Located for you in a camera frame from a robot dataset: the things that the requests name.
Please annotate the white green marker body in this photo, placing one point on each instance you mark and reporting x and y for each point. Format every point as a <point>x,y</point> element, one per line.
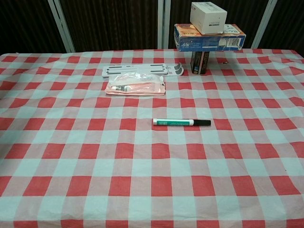
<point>173,122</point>

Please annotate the black marker cap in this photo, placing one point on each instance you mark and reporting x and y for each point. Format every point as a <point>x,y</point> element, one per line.
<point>204,122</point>

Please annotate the pink plastic packet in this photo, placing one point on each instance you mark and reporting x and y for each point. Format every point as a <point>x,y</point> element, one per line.
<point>140,88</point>

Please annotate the white grey plastic card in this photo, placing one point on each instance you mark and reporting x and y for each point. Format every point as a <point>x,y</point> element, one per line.
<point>133,69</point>

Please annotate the red white checked tablecloth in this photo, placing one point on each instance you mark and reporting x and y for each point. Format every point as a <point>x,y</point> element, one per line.
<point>95,166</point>

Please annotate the blue orange flat box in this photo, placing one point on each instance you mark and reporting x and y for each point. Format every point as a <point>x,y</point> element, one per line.
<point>202,42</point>

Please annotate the small white cardboard box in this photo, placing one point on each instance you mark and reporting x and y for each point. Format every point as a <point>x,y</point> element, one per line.
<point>206,16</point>

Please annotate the grey partition post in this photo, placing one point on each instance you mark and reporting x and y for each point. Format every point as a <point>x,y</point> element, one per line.
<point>263,23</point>
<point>164,23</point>
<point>63,26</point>

